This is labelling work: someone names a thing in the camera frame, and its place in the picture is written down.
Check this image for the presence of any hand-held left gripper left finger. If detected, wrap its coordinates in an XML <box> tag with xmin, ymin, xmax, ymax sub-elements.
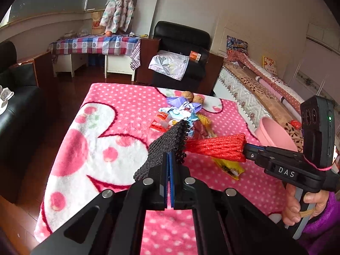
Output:
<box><xmin>30</xmin><ymin>151</ymin><xmax>170</xmax><ymax>255</ymax></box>

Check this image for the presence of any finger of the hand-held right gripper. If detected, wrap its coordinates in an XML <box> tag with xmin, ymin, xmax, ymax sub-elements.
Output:
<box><xmin>243</xmin><ymin>143</ymin><xmax>269</xmax><ymax>166</ymax></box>

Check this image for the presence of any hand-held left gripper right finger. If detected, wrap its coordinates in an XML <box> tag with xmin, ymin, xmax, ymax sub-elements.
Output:
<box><xmin>170</xmin><ymin>151</ymin><xmax>309</xmax><ymax>255</ymax></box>

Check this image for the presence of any pink plastic bin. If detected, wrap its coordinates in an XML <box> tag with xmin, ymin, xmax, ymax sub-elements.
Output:
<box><xmin>254</xmin><ymin>117</ymin><xmax>298</xmax><ymax>152</ymax></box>

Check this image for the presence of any red foam net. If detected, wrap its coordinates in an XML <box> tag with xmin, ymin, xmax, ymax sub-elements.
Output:
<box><xmin>185</xmin><ymin>133</ymin><xmax>247</xmax><ymax>163</ymax></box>

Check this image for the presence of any black foam net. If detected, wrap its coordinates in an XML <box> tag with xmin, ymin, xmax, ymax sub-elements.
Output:
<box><xmin>133</xmin><ymin>120</ymin><xmax>192</xmax><ymax>183</ymax></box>

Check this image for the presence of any blue white paper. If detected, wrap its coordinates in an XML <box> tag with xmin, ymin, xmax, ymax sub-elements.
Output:
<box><xmin>169</xmin><ymin>108</ymin><xmax>198</xmax><ymax>128</ymax></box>

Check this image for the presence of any purple face mask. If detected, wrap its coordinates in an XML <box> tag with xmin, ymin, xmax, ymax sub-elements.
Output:
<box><xmin>166</xmin><ymin>96</ymin><xmax>204</xmax><ymax>112</ymax></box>

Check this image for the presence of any person's right forearm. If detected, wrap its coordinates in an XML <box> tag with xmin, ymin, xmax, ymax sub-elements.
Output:
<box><xmin>299</xmin><ymin>191</ymin><xmax>340</xmax><ymax>249</ymax></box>

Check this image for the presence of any person's right hand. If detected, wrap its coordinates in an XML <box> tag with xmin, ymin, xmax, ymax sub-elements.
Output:
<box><xmin>282</xmin><ymin>185</ymin><xmax>331</xmax><ymax>227</ymax></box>

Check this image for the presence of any yellow snack wrapper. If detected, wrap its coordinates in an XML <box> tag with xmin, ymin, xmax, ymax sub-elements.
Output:
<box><xmin>212</xmin><ymin>157</ymin><xmax>245</xmax><ymax>180</ymax></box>

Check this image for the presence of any clear red wrapper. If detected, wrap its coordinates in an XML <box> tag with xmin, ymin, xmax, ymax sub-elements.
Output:
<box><xmin>191</xmin><ymin>124</ymin><xmax>216</xmax><ymax>140</ymax></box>

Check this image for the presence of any yellow foam net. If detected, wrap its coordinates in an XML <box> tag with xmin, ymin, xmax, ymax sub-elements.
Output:
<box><xmin>197</xmin><ymin>113</ymin><xmax>213</xmax><ymax>128</ymax></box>

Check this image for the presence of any red-brown polka-dot quilt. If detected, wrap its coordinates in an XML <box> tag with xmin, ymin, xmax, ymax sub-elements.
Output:
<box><xmin>228</xmin><ymin>50</ymin><xmax>306</xmax><ymax>107</ymax></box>

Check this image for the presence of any red white wrapper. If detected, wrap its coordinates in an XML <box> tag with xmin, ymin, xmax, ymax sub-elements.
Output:
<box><xmin>149</xmin><ymin>112</ymin><xmax>171</xmax><ymax>133</ymax></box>

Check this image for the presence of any pink polka-dot blanket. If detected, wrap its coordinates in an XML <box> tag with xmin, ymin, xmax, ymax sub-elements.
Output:
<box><xmin>34</xmin><ymin>83</ymin><xmax>286</xmax><ymax>255</ymax></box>

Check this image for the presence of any yellow red floral cushion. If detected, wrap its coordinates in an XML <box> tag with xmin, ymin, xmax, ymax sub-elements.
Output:
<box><xmin>262</xmin><ymin>56</ymin><xmax>279</xmax><ymax>75</ymax></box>

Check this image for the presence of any colourful patterned pillow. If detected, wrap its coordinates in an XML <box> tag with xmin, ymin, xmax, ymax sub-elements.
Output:
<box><xmin>227</xmin><ymin>35</ymin><xmax>249</xmax><ymax>55</ymax></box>

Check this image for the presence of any white headboard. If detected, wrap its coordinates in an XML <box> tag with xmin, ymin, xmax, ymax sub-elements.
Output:
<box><xmin>211</xmin><ymin>18</ymin><xmax>253</xmax><ymax>59</ymax></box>

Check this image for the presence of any floral white cloth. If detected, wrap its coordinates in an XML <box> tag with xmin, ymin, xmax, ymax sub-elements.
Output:
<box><xmin>148</xmin><ymin>50</ymin><xmax>190</xmax><ymax>81</ymax></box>

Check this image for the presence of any white table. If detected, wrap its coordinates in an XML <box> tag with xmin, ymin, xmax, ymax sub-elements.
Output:
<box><xmin>52</xmin><ymin>53</ymin><xmax>136</xmax><ymax>81</ymax></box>

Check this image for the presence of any purple patterned hanging cloth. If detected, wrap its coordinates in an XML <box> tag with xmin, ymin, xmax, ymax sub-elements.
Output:
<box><xmin>130</xmin><ymin>41</ymin><xmax>142</xmax><ymax>71</ymax></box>

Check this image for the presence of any black leather armchair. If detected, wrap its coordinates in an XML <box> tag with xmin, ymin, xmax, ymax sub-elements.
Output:
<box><xmin>151</xmin><ymin>21</ymin><xmax>210</xmax><ymax>88</ymax></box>

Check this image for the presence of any black leather sofa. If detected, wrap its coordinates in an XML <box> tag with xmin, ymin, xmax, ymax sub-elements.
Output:
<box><xmin>0</xmin><ymin>41</ymin><xmax>44</xmax><ymax>144</ymax></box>

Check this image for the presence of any dark wooden cabinet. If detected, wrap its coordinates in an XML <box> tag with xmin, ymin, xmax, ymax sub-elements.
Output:
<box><xmin>16</xmin><ymin>52</ymin><xmax>54</xmax><ymax>91</ymax></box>

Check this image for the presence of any red print shopping bag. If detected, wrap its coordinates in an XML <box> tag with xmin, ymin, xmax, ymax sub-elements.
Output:
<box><xmin>91</xmin><ymin>11</ymin><xmax>107</xmax><ymax>35</ymax></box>

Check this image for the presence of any white object on sofa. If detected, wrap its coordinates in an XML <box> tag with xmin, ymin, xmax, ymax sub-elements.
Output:
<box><xmin>0</xmin><ymin>86</ymin><xmax>14</xmax><ymax>115</ymax></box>

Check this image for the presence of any patterned puffer jacket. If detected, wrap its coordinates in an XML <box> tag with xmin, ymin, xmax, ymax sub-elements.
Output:
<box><xmin>100</xmin><ymin>0</ymin><xmax>134</xmax><ymax>34</ymax></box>

